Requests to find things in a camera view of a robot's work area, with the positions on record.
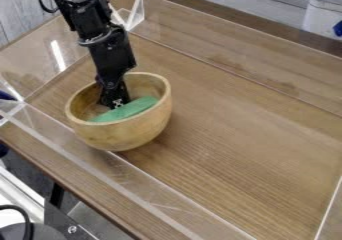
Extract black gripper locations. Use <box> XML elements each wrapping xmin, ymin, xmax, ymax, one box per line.
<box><xmin>79</xmin><ymin>25</ymin><xmax>136</xmax><ymax>109</ymax></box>

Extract green rectangular block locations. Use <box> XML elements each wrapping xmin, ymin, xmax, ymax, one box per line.
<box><xmin>89</xmin><ymin>96</ymin><xmax>159</xmax><ymax>123</ymax></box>

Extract brown wooden bowl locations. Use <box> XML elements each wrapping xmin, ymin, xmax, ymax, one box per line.
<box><xmin>65</xmin><ymin>72</ymin><xmax>172</xmax><ymax>151</ymax></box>

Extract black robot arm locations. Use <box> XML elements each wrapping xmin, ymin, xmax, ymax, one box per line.
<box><xmin>39</xmin><ymin>0</ymin><xmax>136</xmax><ymax>109</ymax></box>

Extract blue object at left edge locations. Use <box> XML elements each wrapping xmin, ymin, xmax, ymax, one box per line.
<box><xmin>0</xmin><ymin>90</ymin><xmax>16</xmax><ymax>101</ymax></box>

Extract blue object at edge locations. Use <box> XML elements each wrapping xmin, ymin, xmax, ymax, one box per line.
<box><xmin>333</xmin><ymin>21</ymin><xmax>342</xmax><ymax>37</ymax></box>
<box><xmin>0</xmin><ymin>90</ymin><xmax>16</xmax><ymax>101</ymax></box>

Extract black table leg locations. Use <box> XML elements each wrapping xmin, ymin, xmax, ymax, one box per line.
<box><xmin>49</xmin><ymin>183</ymin><xmax>65</xmax><ymax>208</ymax></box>

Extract white cylindrical container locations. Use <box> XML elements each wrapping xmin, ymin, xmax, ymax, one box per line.
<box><xmin>302</xmin><ymin>0</ymin><xmax>342</xmax><ymax>41</ymax></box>

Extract blue object at right edge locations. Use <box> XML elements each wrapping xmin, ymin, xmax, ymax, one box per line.
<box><xmin>333</xmin><ymin>21</ymin><xmax>342</xmax><ymax>37</ymax></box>

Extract clear acrylic enclosure walls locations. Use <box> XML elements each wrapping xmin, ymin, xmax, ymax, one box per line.
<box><xmin>0</xmin><ymin>0</ymin><xmax>342</xmax><ymax>240</ymax></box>

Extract grey metal base plate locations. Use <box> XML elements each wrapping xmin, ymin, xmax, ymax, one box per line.
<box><xmin>44</xmin><ymin>202</ymin><xmax>99</xmax><ymax>240</ymax></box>

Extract black cable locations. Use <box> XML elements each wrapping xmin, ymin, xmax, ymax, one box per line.
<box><xmin>0</xmin><ymin>204</ymin><xmax>33</xmax><ymax>240</ymax></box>

